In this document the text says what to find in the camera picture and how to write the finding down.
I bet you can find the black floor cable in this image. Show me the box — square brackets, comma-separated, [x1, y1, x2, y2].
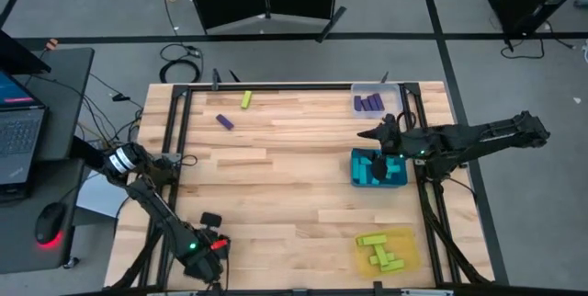
[499, 33, 547, 61]

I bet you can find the black computer mouse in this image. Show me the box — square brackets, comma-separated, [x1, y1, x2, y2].
[35, 201, 67, 247]

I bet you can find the black desk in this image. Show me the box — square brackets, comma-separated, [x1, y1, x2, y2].
[0, 47, 96, 274]

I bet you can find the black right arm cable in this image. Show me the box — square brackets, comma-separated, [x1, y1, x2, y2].
[397, 110, 417, 132]

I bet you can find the white paper sheet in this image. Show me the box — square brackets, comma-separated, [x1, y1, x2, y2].
[75, 169, 128, 219]

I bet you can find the blue plastic bin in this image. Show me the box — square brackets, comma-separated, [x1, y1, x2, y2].
[350, 147, 409, 189]

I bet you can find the black aluminium table frame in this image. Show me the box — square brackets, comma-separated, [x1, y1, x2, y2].
[103, 80, 511, 296]

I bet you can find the coiled black cable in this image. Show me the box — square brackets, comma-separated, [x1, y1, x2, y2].
[159, 42, 204, 85]

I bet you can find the black desk cable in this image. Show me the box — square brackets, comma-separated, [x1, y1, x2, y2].
[86, 73, 143, 118]

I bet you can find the black laptop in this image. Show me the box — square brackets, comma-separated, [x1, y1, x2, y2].
[0, 68, 47, 199]

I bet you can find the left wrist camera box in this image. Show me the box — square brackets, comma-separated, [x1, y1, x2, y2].
[199, 211, 223, 230]

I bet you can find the yellow plastic bin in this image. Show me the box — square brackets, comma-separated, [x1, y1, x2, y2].
[354, 227, 423, 280]

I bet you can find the black flat panel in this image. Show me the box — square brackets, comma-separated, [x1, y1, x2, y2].
[0, 28, 52, 76]

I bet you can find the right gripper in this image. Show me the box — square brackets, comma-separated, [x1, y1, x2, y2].
[356, 113, 417, 182]

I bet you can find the clear plastic bin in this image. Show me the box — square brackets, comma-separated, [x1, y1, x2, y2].
[351, 83, 404, 120]

